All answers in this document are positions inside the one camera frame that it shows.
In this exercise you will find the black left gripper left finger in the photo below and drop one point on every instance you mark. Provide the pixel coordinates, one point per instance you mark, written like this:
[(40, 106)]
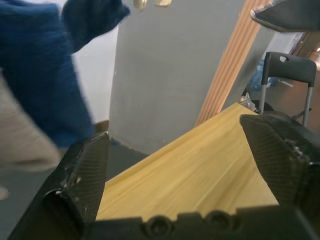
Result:
[(82, 175)]

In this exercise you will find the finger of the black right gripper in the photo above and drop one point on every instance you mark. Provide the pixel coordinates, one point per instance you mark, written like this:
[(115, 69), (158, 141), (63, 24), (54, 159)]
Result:
[(290, 15)]

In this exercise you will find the blue sock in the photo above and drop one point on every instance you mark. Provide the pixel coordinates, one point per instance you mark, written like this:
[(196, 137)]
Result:
[(42, 75)]

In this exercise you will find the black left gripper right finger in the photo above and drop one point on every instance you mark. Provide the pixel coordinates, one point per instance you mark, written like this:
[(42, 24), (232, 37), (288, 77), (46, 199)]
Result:
[(275, 155)]

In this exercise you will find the black chair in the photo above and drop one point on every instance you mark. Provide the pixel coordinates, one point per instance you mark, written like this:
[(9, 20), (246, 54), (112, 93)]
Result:
[(290, 67)]

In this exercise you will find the blue plastic bag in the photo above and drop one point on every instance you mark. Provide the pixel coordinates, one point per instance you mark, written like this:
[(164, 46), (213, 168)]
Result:
[(256, 77)]

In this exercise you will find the ribbed wooden post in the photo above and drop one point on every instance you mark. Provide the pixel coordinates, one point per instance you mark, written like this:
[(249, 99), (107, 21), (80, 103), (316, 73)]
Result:
[(230, 70)]

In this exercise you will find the crumpled clear plastic sheet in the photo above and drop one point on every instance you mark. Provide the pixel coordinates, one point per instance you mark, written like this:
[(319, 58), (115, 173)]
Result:
[(248, 102)]

